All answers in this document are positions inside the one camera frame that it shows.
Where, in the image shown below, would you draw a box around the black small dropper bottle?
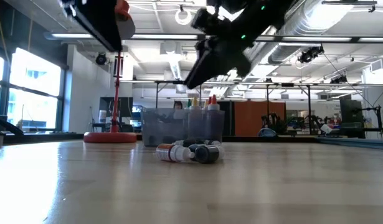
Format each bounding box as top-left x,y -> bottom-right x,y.
173,139 -> 197,147
194,144 -> 225,165

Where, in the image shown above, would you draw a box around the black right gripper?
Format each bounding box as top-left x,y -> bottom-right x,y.
183,7 -> 258,90

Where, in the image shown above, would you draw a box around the white coiled cable ring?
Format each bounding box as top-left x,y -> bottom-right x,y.
174,8 -> 193,26

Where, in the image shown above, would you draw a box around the blue grey dome object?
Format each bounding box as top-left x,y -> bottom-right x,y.
258,127 -> 278,138

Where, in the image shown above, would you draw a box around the red desk lamp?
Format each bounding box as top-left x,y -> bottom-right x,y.
83,0 -> 138,144

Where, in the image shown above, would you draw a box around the black monitor on stand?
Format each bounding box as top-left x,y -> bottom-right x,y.
339,98 -> 383,139

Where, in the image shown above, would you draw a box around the orange small dropper bottle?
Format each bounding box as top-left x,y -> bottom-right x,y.
156,143 -> 196,163

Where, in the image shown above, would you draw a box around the orange room partition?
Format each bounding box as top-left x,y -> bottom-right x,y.
234,101 -> 286,136

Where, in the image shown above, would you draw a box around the dark teal small dropper bottle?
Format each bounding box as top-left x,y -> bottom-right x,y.
187,143 -> 201,161

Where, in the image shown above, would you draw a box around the black round wall fan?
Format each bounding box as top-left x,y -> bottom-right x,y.
95,52 -> 108,66

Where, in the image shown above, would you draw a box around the orange-tipped food coloring bottle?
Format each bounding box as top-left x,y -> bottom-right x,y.
206,94 -> 225,142

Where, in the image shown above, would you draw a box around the black benchtop robot arms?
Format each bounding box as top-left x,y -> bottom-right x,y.
261,111 -> 334,135

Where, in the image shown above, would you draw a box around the black metal station frame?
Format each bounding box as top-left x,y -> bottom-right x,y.
153,80 -> 313,136

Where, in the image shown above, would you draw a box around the grey translucent plastic bin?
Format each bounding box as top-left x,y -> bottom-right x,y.
140,107 -> 225,147

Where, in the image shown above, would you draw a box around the large window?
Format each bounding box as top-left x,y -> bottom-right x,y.
0,47 -> 66,133

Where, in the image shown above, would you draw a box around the black ceiling camera rig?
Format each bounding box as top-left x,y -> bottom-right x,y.
298,45 -> 325,64
329,74 -> 348,85

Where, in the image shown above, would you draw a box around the silver ventilation duct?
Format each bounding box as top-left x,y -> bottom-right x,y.
247,0 -> 356,65

